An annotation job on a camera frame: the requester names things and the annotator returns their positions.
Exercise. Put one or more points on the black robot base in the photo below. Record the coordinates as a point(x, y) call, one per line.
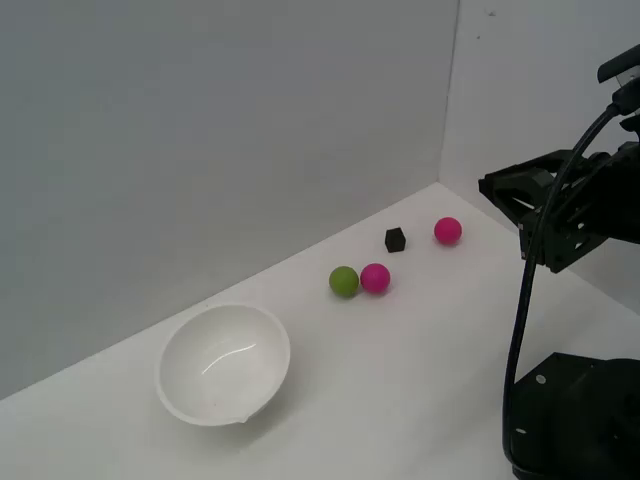
point(575, 420)

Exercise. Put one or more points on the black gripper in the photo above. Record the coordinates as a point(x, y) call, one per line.
point(575, 225)

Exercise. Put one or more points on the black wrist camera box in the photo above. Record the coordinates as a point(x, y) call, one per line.
point(620, 65)

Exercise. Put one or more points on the white bowl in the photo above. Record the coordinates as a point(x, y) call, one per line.
point(225, 365)

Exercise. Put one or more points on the small black cube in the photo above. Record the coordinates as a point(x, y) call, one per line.
point(395, 240)

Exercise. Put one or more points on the green ball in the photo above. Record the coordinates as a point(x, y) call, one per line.
point(343, 281)

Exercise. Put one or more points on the pink ball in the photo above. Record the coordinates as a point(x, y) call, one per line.
point(375, 277)
point(447, 231)

